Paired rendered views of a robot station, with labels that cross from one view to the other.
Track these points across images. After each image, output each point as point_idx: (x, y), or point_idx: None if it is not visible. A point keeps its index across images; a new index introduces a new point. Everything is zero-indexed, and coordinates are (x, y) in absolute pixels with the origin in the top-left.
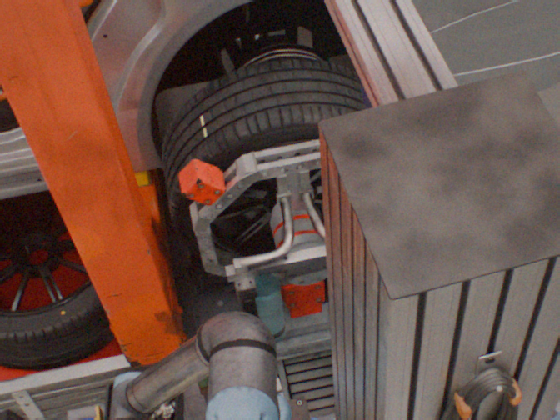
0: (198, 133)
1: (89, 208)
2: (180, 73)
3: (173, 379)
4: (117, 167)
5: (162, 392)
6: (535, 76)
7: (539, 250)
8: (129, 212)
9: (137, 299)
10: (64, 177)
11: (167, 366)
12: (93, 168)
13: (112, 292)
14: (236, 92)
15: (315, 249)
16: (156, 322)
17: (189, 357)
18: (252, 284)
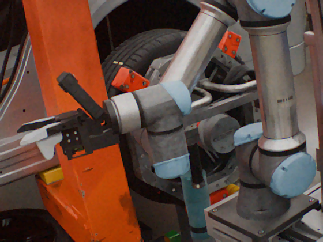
0: (116, 67)
1: (68, 55)
2: None
3: (192, 51)
4: (87, 9)
5: (183, 75)
6: (292, 61)
7: None
8: (95, 60)
9: (105, 176)
10: (53, 19)
11: (183, 46)
12: (72, 10)
13: (85, 166)
14: (133, 41)
15: (228, 98)
16: (120, 210)
17: (201, 21)
18: (194, 126)
